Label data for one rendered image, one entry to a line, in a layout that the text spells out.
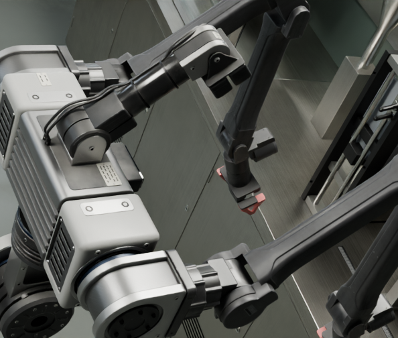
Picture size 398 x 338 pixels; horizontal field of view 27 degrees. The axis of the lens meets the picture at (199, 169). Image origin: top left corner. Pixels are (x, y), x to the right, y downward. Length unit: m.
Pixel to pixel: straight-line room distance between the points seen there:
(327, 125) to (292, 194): 0.33
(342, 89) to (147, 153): 0.85
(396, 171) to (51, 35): 3.12
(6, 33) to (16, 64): 2.70
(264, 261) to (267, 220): 1.00
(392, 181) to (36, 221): 0.57
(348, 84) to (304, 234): 1.33
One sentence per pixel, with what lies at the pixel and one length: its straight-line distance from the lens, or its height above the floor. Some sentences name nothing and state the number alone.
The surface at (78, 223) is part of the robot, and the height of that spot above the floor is 1.53.
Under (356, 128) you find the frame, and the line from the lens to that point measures 2.29.
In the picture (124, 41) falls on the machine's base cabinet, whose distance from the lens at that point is 3.38.
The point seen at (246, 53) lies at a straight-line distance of 2.76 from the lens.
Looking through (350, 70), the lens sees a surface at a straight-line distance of 2.62.
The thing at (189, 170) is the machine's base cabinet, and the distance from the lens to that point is 2.81.
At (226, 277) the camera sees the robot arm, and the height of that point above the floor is 1.48.
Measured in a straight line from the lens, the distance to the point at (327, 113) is 2.70.
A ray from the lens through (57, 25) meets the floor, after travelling 4.39.
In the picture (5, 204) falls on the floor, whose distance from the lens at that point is 3.37.
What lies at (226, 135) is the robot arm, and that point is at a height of 1.28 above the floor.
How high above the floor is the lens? 2.41
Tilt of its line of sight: 39 degrees down
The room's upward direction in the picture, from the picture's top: 24 degrees clockwise
